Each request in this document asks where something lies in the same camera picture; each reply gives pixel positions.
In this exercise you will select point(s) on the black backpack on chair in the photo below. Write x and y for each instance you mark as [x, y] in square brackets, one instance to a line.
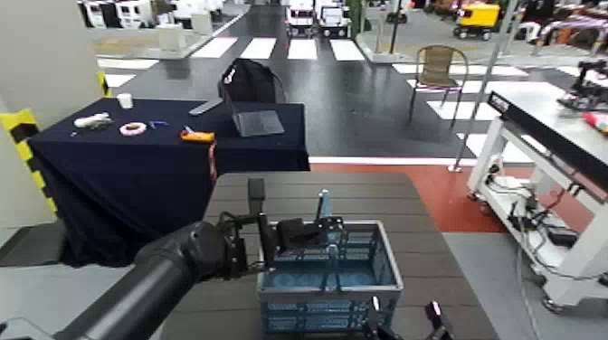
[249, 83]

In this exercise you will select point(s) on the navy tablecloth covered table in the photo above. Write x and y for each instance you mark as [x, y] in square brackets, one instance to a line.
[118, 190]

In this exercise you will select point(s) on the grey flat bar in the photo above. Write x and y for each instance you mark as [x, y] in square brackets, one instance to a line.
[205, 107]

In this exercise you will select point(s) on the brown wicker metal chair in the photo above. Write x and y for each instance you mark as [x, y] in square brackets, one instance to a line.
[437, 66]

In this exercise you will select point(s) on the orange hand tool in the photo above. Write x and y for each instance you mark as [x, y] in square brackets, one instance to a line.
[197, 136]

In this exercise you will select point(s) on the black device on workbench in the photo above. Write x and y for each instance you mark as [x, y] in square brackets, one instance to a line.
[589, 92]

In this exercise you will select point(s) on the white workbench with shelf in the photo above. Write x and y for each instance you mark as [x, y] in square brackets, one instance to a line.
[536, 102]

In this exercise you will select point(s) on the white toy figure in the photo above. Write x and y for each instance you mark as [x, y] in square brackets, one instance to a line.
[92, 121]

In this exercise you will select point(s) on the white paper cup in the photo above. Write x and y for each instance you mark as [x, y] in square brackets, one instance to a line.
[125, 100]

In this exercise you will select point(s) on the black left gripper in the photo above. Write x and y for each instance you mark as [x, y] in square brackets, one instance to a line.
[294, 233]

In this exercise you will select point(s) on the small yellow black corner guard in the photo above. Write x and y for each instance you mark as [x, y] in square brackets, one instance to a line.
[103, 84]

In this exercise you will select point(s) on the blue plastic folding crate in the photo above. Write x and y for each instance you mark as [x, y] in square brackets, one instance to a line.
[304, 280]

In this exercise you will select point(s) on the red pink package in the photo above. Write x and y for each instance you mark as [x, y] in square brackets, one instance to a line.
[598, 121]

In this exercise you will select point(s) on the white square pedestal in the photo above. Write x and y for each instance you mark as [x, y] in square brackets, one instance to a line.
[172, 37]

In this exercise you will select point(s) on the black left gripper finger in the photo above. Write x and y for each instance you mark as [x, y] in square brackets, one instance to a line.
[438, 323]

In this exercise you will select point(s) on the thin black signpost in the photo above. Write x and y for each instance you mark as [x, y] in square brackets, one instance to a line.
[395, 28]

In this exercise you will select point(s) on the dark grey laptop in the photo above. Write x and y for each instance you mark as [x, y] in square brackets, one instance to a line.
[259, 123]

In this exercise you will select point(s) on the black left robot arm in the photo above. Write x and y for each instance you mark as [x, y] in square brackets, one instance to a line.
[156, 280]

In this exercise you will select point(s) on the slanted grey metal pole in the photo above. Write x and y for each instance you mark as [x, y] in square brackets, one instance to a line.
[484, 81]

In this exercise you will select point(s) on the black power adapter box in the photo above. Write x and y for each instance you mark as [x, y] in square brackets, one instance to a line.
[563, 236]

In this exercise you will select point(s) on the large yellow black corner guard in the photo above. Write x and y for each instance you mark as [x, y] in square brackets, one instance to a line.
[21, 137]

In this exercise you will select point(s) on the yellow small vehicle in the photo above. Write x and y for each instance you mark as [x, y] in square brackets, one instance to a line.
[477, 16]

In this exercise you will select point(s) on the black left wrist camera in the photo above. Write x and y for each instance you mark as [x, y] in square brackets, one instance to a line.
[256, 190]

